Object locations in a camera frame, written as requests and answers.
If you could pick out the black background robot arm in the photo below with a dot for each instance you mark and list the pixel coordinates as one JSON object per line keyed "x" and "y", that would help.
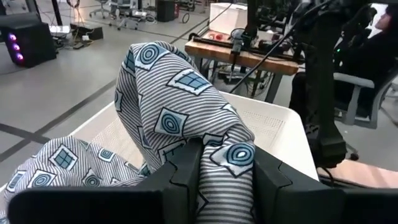
{"x": 251, "y": 18}

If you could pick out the person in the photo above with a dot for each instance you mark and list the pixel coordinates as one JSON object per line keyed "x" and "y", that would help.
{"x": 373, "y": 53}

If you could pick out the black computer tower purple lights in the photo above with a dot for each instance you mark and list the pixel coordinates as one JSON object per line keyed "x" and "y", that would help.
{"x": 34, "y": 43}

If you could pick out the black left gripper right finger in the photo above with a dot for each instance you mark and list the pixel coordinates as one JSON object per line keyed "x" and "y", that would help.
{"x": 295, "y": 199}

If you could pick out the grey striped patterned gown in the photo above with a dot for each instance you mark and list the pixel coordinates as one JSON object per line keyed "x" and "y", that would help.
{"x": 174, "y": 93}

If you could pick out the wooden background table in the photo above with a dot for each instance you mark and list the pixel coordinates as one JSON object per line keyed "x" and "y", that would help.
{"x": 248, "y": 59}

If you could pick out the white box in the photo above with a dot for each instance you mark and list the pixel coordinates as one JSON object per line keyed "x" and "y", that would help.
{"x": 227, "y": 18}

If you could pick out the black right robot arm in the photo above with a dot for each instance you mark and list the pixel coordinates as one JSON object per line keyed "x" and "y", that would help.
{"x": 323, "y": 93}

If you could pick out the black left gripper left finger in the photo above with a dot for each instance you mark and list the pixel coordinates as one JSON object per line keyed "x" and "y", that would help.
{"x": 183, "y": 174}

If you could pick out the grey background office chair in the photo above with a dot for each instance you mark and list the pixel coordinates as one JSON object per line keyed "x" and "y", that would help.
{"x": 124, "y": 12}

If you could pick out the large white perforated plastic basket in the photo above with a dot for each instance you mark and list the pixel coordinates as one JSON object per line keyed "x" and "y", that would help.
{"x": 280, "y": 137}

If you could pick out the black floor box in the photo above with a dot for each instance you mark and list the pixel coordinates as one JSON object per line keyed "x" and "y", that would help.
{"x": 90, "y": 31}

